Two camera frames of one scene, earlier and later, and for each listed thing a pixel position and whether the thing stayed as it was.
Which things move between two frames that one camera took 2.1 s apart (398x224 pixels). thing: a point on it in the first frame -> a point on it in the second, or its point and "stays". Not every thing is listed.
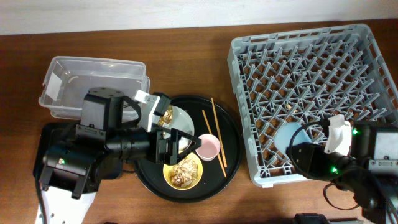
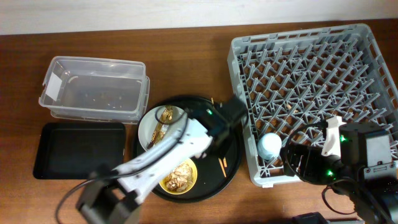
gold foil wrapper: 167,117 stays
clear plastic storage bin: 68,79 stays
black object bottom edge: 310,218 stays
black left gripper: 158,139 -> 227,148
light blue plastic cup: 282,135 -> 269,146
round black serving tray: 216,124 stays
